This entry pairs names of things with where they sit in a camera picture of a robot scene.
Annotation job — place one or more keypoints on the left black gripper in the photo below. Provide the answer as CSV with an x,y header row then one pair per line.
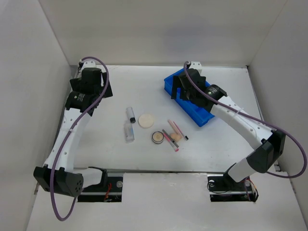
x,y
76,83

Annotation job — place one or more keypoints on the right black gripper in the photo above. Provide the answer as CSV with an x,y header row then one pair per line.
x,y
176,83

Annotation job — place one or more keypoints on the small white black-capped bottle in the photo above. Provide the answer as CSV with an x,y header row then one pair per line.
x,y
130,115

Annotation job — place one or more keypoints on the round white powder puff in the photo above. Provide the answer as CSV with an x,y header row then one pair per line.
x,y
146,121

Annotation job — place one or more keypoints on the beige makeup sponge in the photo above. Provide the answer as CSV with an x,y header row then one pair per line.
x,y
176,137

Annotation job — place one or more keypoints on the clear plastic bottle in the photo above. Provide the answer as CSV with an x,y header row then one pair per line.
x,y
129,134

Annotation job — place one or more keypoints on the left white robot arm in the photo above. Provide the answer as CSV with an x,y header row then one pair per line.
x,y
76,116

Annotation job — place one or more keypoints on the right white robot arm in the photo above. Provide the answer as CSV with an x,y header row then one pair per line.
x,y
267,144

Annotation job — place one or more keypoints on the pink thick makeup stick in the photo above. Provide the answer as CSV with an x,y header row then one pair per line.
x,y
174,127

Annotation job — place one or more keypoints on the thin pink mascara brush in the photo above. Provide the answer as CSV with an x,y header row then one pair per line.
x,y
182,134

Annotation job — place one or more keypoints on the round compact powder jar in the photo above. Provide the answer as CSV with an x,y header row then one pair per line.
x,y
157,137

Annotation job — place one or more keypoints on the grey pink lip pencil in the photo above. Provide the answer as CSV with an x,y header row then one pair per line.
x,y
171,141

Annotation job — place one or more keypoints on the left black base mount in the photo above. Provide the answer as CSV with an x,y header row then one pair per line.
x,y
110,191

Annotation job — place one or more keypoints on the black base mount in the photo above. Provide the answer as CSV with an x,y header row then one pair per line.
x,y
229,191
110,191

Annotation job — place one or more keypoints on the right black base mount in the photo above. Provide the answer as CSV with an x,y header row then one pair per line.
x,y
229,191

